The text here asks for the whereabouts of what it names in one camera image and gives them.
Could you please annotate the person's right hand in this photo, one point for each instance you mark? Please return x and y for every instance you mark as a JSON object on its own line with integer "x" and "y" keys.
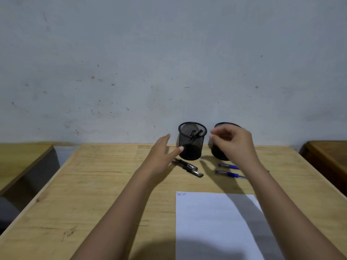
{"x": 241, "y": 148}

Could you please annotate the person's left hand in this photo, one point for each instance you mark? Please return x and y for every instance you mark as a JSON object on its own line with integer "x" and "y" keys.
{"x": 158, "y": 162}

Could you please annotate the blue pen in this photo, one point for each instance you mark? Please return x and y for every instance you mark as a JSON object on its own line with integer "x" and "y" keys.
{"x": 230, "y": 166}
{"x": 230, "y": 174}

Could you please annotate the black mesh pen holder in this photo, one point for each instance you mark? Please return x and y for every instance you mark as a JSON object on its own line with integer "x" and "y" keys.
{"x": 192, "y": 152}
{"x": 217, "y": 155}

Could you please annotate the black pen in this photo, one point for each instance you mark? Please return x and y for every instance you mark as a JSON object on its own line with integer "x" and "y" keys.
{"x": 193, "y": 135}
{"x": 195, "y": 173}
{"x": 200, "y": 133}
{"x": 189, "y": 165}

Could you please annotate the white paper sheet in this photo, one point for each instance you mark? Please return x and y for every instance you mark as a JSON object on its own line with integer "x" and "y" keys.
{"x": 206, "y": 227}

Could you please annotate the person's left forearm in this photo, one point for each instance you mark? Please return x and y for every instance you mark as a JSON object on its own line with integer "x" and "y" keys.
{"x": 116, "y": 222}

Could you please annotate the person's right forearm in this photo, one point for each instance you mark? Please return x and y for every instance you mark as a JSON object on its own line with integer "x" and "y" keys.
{"x": 292, "y": 219}

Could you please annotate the dark wooden side table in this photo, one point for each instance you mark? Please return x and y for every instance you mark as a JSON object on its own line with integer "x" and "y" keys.
{"x": 328, "y": 157}

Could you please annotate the light wooden side table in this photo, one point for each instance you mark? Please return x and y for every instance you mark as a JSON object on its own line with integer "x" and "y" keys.
{"x": 19, "y": 162}

